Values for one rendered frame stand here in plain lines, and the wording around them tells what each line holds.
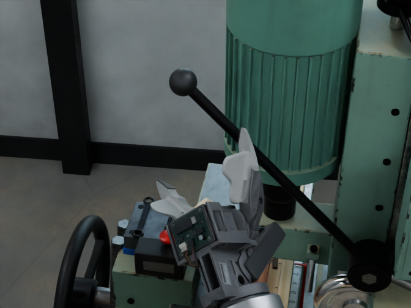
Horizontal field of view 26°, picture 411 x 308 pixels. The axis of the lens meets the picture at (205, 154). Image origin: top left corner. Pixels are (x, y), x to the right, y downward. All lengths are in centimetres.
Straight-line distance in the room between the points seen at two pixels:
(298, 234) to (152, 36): 155
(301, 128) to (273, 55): 12
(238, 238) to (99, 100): 200
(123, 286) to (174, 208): 38
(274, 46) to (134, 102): 190
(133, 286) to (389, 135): 52
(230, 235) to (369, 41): 31
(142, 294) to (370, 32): 60
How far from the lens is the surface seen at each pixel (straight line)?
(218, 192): 168
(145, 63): 289
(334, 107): 120
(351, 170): 124
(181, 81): 108
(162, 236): 142
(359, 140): 121
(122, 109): 301
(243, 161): 107
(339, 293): 131
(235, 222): 108
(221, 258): 104
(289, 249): 140
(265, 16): 110
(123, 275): 146
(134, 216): 149
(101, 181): 309
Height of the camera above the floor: 202
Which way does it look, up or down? 39 degrees down
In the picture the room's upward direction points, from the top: straight up
